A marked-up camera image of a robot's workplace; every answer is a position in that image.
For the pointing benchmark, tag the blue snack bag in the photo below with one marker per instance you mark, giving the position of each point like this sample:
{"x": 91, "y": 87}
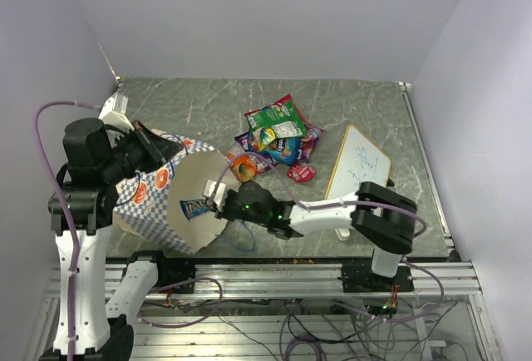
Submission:
{"x": 280, "y": 150}

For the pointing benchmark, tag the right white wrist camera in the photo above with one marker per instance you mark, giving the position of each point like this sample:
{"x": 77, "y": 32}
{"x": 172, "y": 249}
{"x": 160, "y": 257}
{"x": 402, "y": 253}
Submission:
{"x": 215, "y": 194}

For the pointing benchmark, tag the purple snack packet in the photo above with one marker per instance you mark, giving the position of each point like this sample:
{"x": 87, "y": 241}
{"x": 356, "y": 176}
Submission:
{"x": 262, "y": 159}

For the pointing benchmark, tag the white whiteboard eraser marker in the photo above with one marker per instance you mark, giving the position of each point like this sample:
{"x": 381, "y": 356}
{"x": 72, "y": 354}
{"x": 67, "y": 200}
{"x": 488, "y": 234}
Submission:
{"x": 343, "y": 234}

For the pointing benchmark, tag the green snack bag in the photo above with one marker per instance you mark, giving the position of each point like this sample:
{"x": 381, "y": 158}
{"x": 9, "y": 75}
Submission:
{"x": 283, "y": 119}

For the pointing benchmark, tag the small colourful candy packet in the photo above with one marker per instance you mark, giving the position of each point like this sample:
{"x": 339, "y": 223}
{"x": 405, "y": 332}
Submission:
{"x": 309, "y": 141}

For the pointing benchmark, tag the pink snack bag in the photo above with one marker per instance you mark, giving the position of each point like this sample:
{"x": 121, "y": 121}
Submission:
{"x": 285, "y": 100}

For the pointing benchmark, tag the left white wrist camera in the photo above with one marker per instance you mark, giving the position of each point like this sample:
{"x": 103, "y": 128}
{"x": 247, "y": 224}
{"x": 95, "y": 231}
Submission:
{"x": 113, "y": 112}

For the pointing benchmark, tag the small whiteboard yellow frame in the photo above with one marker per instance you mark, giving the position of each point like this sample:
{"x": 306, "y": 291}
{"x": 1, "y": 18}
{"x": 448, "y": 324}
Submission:
{"x": 358, "y": 160}

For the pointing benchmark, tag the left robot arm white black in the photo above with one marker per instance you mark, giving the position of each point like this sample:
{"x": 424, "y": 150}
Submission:
{"x": 99, "y": 156}

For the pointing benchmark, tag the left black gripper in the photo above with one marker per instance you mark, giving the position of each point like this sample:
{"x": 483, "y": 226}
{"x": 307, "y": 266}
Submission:
{"x": 163, "y": 149}

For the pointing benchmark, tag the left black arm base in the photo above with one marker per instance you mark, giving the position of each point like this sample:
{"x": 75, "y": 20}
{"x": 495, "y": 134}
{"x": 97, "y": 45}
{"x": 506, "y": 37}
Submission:
{"x": 174, "y": 275}

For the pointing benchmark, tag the small red snack packet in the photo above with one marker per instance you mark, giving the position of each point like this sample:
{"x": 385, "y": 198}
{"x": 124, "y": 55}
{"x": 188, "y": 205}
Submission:
{"x": 301, "y": 173}

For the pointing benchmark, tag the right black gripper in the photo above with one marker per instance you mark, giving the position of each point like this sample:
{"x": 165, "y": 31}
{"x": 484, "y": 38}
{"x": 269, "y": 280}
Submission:
{"x": 224, "y": 213}

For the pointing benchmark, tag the blue chocolate candy packet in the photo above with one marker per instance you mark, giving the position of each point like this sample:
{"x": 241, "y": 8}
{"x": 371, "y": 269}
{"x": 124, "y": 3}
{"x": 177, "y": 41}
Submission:
{"x": 194, "y": 208}

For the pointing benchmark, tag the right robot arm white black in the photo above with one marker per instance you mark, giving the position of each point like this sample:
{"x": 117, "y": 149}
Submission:
{"x": 382, "y": 216}

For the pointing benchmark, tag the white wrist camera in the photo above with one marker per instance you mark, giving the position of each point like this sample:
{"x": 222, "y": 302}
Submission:
{"x": 215, "y": 194}
{"x": 113, "y": 112}

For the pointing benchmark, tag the orange snack packet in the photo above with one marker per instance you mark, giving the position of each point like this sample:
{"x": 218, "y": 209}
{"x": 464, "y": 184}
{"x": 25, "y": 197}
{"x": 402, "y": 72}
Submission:
{"x": 245, "y": 167}

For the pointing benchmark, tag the checkered paper bag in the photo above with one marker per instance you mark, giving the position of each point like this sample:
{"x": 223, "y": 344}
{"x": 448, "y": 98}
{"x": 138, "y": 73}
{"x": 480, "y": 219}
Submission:
{"x": 149, "y": 204}

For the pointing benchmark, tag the aluminium frame rail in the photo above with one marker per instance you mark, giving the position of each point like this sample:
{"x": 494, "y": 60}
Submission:
{"x": 298, "y": 281}

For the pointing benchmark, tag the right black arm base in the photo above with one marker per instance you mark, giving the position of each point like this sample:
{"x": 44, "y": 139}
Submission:
{"x": 356, "y": 277}

